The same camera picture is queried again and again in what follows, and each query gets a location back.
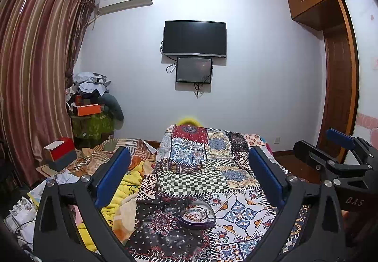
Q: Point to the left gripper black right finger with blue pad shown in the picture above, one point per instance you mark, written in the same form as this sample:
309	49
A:
270	176

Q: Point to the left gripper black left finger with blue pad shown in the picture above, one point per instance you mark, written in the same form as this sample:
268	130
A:
108	176

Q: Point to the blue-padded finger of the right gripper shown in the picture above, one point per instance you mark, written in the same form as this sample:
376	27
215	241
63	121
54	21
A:
341	139

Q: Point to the silver crystal jewelry piece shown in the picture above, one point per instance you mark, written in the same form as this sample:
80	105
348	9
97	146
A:
203	214

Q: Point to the person's hand holding gripper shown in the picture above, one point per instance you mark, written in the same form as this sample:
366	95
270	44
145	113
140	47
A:
349	218

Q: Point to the yellow fleece blanket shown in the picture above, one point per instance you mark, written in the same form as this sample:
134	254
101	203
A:
120	214

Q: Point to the striped brown pillow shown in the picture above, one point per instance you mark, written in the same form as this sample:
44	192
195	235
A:
88	160

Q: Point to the red white box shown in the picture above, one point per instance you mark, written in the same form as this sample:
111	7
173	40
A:
59	154

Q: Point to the green patterned storage box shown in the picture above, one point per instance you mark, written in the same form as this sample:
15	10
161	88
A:
92	126

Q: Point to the orange box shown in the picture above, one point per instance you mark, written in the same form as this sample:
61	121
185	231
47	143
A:
86	110

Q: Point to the patchwork patterned bedspread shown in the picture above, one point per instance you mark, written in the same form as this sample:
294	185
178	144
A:
211	165

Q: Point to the purple heart-shaped tin box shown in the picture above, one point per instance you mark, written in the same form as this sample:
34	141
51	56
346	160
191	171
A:
197	226

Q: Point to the grey crumpled clothes pile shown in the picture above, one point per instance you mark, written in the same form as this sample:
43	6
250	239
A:
88	83

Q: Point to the wooden wardrobe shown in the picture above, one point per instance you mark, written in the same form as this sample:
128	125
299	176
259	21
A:
331	17

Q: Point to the striped brown curtain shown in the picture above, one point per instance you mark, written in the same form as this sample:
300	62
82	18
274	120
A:
40	42

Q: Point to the small wall monitor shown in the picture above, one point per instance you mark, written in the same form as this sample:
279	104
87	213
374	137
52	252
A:
194	70

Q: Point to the black wall television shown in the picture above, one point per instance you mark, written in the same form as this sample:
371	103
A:
195	38

